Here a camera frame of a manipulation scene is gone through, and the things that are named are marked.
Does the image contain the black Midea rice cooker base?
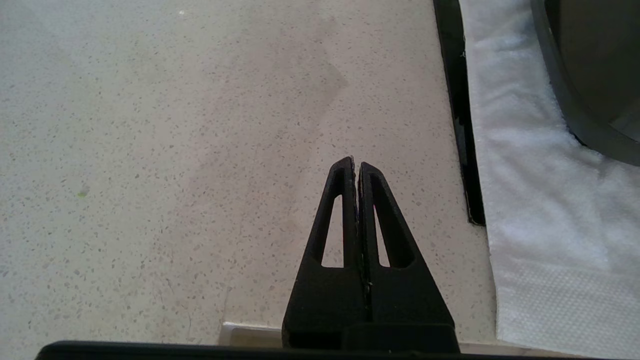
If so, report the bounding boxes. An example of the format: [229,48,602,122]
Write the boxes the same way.
[531,0,640,168]

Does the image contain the long black flat strip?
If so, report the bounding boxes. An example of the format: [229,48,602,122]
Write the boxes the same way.
[434,0,487,227]

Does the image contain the white terry towel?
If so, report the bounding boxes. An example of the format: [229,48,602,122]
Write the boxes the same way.
[459,0,640,360]

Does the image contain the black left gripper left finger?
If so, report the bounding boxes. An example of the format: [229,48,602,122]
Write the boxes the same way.
[281,156,372,350]

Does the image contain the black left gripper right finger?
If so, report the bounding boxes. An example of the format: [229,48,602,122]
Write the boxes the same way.
[358,161,460,353]

